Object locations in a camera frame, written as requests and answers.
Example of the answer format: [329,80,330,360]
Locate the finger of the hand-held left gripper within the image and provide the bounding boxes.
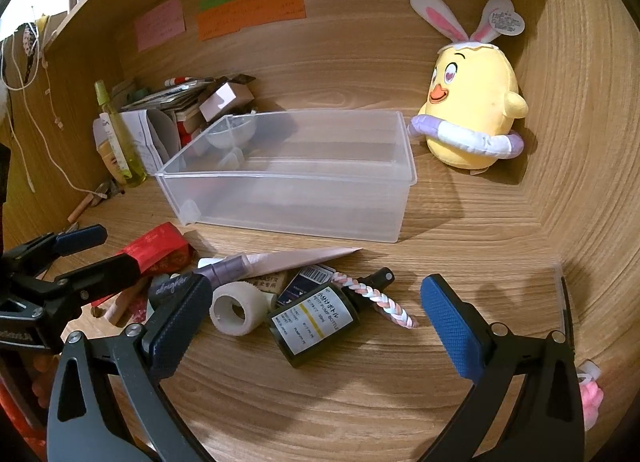
[45,252,142,324]
[0,225,108,283]

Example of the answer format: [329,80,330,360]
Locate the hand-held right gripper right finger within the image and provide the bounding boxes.
[420,273,586,462]

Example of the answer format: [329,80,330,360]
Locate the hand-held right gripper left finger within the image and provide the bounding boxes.
[46,272,216,462]

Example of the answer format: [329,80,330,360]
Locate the red cardboard box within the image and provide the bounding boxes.
[122,222,193,275]

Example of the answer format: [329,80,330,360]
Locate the white tape roll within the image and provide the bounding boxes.
[210,279,266,337]

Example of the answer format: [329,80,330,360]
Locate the small dark blue packet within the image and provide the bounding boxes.
[276,265,335,308]

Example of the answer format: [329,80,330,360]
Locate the white spatula stick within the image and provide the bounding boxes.
[197,246,363,288]

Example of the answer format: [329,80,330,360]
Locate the dark green pump bottle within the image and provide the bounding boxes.
[267,267,396,369]

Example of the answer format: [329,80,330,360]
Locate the clear plastic storage box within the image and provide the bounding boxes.
[154,110,418,243]

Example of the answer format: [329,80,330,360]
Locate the person's left hand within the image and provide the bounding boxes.
[27,354,53,405]

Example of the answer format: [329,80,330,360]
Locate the beige cream tube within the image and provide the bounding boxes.
[92,112,126,183]

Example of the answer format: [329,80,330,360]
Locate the small wooden stamp block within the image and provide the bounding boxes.
[247,272,291,308]

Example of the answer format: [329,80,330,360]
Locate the yellow-green spray bottle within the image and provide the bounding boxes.
[94,80,147,188]

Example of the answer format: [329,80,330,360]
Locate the white folded papers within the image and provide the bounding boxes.
[92,109,180,178]

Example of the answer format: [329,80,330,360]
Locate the pink soft item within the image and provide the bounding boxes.
[577,377,606,433]

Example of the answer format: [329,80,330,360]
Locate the stack of books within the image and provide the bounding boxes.
[120,77,216,143]

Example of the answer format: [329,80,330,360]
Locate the red and white marker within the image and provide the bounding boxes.
[164,75,211,88]

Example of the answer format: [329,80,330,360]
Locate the small white cardboard box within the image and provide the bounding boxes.
[199,81,253,123]

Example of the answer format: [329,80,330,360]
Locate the pink paper note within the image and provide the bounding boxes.
[134,0,187,52]

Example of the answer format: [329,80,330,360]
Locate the yellow chick plush toy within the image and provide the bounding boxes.
[407,0,530,175]

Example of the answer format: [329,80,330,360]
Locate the orange paper note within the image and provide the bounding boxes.
[196,0,307,42]

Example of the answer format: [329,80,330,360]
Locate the wooden-handled tool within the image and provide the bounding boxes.
[66,181,118,225]

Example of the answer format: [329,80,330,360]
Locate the braided pastel hair tie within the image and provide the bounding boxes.
[330,272,420,329]

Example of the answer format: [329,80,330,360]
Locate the white cable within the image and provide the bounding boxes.
[0,22,108,199]

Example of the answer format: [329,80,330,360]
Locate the patterned lanyard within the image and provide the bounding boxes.
[15,22,43,88]

